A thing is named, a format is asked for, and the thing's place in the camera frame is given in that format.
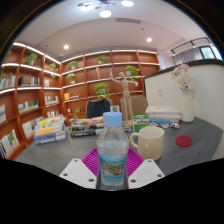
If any black track light rail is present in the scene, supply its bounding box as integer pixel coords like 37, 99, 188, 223
170, 36, 213, 56

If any orange wooden shelf unit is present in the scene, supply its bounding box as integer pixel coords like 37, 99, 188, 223
0, 41, 161, 160

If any white wall sign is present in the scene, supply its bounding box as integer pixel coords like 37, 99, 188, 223
157, 54, 166, 70

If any dark blue chair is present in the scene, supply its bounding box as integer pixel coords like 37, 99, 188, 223
85, 98, 112, 119

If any wooden artist mannequin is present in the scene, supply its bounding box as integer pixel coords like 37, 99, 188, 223
109, 68, 139, 122

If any cream ceramic mug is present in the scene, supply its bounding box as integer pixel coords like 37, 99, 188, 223
129, 125, 165, 161

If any stack of dark books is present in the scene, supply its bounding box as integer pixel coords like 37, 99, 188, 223
68, 116, 105, 138

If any white ceramic vase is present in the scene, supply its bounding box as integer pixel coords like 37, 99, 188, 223
179, 88, 195, 123

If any grey curtain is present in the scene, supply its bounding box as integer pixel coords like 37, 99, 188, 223
173, 48, 204, 66

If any branched ceiling lamp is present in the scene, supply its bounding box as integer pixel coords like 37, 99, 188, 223
77, 0, 135, 19

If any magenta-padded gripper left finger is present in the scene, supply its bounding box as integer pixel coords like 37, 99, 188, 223
59, 147, 101, 190

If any clear plastic water bottle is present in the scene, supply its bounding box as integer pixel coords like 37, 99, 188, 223
95, 111, 130, 190

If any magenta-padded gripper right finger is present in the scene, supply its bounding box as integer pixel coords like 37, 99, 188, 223
126, 147, 166, 190

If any stack of white books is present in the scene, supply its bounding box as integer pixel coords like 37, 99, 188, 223
145, 105, 182, 125

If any flat round red coaster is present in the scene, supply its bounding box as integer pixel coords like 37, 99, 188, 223
175, 134, 193, 148

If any ceiling air vent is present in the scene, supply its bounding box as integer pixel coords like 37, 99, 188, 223
115, 17, 142, 25

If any stack of colourful books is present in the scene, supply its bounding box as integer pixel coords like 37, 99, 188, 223
33, 114, 68, 145

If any window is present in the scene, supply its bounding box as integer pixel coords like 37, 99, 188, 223
199, 44, 223, 61

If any beige chair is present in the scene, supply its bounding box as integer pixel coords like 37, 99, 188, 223
119, 95, 149, 117

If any green and white box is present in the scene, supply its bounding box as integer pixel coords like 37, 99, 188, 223
132, 114, 151, 133

